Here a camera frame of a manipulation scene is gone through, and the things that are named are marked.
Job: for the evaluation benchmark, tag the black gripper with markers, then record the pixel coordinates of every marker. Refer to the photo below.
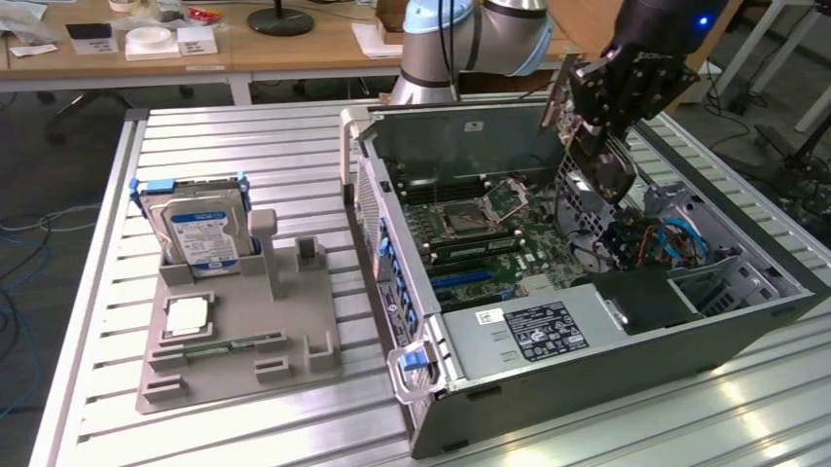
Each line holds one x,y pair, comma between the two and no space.
668,29

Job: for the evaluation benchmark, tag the graphics card with black shroud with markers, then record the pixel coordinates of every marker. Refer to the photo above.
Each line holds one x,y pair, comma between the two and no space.
602,175

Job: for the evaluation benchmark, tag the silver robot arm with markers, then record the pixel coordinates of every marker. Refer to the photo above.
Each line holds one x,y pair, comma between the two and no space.
441,48

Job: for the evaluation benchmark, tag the black equipment stand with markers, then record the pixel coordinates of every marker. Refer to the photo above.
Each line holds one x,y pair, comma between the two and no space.
801,151

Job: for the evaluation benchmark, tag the brown cardboard box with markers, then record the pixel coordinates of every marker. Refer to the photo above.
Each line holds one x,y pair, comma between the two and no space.
389,17

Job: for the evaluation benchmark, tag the white paper stack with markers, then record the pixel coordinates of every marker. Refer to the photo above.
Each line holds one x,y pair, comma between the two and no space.
373,44

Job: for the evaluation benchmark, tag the metal CPU socket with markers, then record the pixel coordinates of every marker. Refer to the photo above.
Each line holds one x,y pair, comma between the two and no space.
464,216

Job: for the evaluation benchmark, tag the green motherboard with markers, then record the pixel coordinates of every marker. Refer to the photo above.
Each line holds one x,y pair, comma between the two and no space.
525,253

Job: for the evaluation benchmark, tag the green RAM stick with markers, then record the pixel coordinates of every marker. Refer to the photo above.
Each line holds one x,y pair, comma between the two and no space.
473,250
220,346

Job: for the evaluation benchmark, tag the metal disk bay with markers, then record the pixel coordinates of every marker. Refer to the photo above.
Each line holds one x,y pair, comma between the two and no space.
720,292

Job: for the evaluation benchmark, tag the black plastic air shroud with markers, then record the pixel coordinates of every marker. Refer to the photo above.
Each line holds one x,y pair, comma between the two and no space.
643,301

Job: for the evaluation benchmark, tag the silver chipset heatsink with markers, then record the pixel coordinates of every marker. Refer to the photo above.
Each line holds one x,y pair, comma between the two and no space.
537,285

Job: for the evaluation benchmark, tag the wooden desk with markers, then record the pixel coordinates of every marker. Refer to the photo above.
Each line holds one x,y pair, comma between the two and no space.
292,48

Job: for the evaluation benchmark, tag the black lamp base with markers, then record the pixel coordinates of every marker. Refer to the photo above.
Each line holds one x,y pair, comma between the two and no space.
280,23

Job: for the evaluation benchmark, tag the blue expansion slot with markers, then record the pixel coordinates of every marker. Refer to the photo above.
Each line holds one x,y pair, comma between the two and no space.
460,278

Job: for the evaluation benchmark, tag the grey power supply unit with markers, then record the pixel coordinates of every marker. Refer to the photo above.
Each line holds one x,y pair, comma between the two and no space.
480,340

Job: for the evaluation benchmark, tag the red packet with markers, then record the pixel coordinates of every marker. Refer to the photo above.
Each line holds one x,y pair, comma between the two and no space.
202,15

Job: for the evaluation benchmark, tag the white labelled box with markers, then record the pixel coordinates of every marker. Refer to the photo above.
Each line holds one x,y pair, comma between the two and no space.
194,41

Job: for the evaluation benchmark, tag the black and silver PC case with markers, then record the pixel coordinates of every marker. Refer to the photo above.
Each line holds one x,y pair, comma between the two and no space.
584,399

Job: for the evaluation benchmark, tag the hard disk in blue carrier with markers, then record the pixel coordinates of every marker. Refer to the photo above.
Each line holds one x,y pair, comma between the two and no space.
194,233

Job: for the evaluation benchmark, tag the white tape roll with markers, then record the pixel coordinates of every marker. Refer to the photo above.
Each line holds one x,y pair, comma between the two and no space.
121,5

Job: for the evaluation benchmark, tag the grey plastic parts rack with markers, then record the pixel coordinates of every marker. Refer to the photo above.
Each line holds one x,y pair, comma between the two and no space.
246,321

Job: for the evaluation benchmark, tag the white box with black top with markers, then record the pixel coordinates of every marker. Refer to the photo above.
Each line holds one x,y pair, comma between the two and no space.
93,46

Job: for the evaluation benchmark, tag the silver CPU chip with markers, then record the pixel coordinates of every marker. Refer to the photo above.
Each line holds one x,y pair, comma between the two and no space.
186,316

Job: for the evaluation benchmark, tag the black office chair base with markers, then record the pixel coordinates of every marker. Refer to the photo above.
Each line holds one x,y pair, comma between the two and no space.
54,136

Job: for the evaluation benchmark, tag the white paper card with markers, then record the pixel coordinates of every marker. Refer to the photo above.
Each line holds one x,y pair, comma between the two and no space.
32,50

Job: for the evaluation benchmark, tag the clear plastic bag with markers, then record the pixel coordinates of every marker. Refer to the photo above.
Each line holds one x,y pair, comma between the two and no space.
25,26

